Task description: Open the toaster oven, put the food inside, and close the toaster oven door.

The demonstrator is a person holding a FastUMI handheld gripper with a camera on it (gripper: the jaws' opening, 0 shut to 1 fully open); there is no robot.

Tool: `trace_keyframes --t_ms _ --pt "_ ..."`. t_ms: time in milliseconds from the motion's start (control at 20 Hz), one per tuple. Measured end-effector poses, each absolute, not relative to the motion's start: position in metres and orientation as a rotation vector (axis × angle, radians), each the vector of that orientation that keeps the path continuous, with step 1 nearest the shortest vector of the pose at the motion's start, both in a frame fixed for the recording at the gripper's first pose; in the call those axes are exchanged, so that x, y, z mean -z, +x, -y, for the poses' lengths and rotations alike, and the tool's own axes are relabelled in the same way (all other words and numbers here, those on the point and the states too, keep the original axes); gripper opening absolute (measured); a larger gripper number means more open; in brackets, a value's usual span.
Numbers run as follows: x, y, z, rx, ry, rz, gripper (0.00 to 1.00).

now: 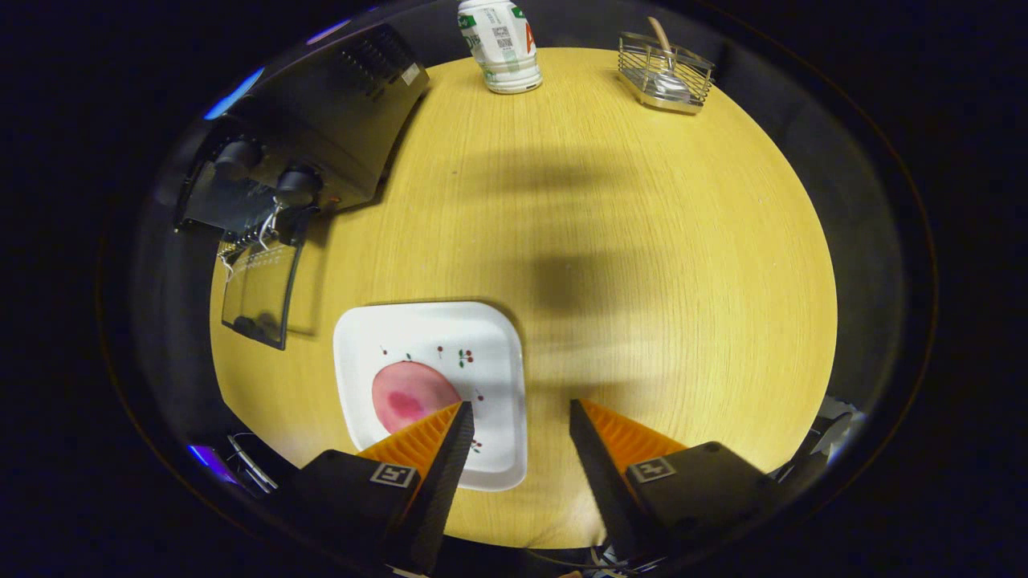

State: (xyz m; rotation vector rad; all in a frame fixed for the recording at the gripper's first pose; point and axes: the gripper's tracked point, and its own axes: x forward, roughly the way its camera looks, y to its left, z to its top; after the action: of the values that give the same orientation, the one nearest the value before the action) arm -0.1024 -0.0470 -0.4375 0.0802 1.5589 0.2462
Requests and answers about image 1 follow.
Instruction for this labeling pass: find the white square plate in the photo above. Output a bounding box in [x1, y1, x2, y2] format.
[333, 301, 528, 492]

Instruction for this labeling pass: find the white bottle green label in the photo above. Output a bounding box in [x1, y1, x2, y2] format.
[458, 0, 543, 95]

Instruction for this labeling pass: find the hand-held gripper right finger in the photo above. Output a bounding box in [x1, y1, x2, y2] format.
[570, 399, 792, 563]

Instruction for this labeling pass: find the pink round food slice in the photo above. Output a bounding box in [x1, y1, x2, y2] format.
[372, 361, 463, 434]

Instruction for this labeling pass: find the black toaster oven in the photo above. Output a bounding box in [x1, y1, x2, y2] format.
[173, 22, 430, 352]

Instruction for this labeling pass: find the wooden stick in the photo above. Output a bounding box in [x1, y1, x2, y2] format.
[647, 16, 676, 73]

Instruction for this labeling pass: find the metal wire basket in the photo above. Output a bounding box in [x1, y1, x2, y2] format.
[618, 31, 715, 115]

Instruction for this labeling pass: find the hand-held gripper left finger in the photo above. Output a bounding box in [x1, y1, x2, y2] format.
[293, 401, 475, 575]

